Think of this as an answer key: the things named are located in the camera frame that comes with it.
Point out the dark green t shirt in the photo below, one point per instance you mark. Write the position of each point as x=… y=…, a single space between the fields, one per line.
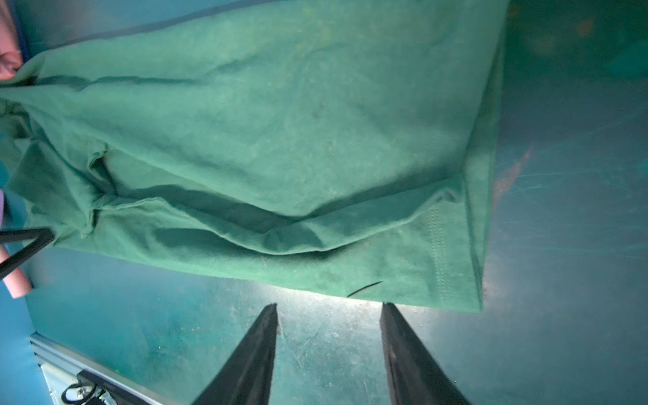
x=337 y=147

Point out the pink folded t shirt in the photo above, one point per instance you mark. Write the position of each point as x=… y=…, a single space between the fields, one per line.
x=11 y=58

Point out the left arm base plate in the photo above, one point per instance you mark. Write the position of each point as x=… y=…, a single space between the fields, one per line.
x=92 y=389

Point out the purple toy shovel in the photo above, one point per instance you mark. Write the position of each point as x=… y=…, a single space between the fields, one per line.
x=17 y=283

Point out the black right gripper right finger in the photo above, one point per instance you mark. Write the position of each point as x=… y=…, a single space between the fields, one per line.
x=413 y=375

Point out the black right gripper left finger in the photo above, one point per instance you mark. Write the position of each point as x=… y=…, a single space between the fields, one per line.
x=246 y=377

